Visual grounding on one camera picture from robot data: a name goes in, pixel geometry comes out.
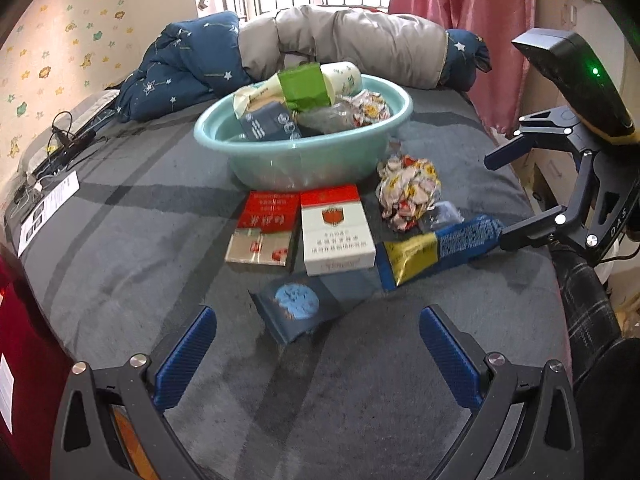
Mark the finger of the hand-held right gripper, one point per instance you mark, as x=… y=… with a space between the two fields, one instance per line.
x=530 y=232
x=550 y=127

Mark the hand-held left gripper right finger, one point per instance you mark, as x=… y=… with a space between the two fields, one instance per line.
x=447 y=355

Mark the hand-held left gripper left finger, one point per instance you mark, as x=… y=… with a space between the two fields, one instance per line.
x=185 y=355

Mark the blue and yellow packet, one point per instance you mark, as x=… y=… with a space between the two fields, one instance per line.
x=450 y=245

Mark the dark blue packet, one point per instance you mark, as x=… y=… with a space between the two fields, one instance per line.
x=300 y=305

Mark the printed wrapper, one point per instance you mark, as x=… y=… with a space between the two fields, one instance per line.
x=407 y=185
x=370 y=107

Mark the white and red cigarette box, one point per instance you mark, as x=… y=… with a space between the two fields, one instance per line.
x=335 y=240

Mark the red and gold cigarette box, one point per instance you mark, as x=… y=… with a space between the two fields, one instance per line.
x=265 y=215

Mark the light blue plastic basin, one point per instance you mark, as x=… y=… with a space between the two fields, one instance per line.
x=300 y=160

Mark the person's right forearm plaid sleeve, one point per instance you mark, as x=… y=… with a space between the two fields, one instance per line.
x=582 y=300

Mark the cardboard box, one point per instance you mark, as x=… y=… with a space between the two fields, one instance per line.
x=550 y=175

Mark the pink curtain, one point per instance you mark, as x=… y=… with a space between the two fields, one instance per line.
x=460 y=0

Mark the red padded headboard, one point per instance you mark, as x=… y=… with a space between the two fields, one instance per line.
x=25 y=340

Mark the white paper label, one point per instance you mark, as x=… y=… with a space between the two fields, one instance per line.
x=5 y=390

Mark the white printed paper sheet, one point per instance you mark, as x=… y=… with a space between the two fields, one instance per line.
x=50 y=205

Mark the white paper cup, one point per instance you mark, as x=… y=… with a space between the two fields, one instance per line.
x=342 y=80

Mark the blue and grey duvet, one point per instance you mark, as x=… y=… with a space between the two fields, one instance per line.
x=350 y=40

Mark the grey clear plastic bag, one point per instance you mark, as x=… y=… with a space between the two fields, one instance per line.
x=325 y=117

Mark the blue-grey small box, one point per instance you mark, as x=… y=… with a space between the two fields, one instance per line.
x=265 y=120

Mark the green packet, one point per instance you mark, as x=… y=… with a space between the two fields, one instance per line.
x=300 y=85

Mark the beige carton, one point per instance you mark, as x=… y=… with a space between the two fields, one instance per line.
x=250 y=96

